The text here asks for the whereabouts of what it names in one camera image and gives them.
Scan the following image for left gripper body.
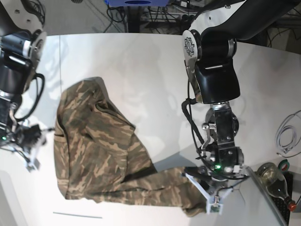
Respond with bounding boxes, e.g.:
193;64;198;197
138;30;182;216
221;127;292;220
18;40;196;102
185;162;248;186

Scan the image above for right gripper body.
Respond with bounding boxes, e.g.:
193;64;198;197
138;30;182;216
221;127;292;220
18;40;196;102
9;124;42;151

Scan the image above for camouflage t-shirt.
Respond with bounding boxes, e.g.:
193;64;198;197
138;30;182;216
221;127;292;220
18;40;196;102
54;77;206;217

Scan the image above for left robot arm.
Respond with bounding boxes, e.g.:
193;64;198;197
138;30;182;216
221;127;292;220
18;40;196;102
182;0;299;181

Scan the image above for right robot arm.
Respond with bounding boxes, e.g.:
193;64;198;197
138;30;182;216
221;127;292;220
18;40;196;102
0;0;47;149

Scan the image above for clear plastic bottle red cap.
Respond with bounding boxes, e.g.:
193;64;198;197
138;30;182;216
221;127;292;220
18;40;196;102
256;162;297;212

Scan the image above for green tape roll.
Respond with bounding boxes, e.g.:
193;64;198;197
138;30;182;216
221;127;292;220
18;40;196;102
278;159;290;172

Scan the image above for black mesh tray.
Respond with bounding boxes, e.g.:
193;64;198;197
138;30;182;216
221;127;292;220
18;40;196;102
270;171;294;224

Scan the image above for blue bin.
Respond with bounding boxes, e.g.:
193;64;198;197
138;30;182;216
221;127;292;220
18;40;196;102
104;0;169;7

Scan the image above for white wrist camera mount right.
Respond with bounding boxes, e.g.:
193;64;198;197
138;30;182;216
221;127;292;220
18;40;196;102
23;141;41;173

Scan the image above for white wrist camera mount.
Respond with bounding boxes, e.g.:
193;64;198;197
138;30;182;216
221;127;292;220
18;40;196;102
23;141;41;173
183;173;234;215

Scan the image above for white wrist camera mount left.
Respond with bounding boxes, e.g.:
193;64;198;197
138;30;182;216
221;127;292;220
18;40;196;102
183;173;234;215

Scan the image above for coiled white cable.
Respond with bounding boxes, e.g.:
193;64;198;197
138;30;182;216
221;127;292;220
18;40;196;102
275;112;301;157

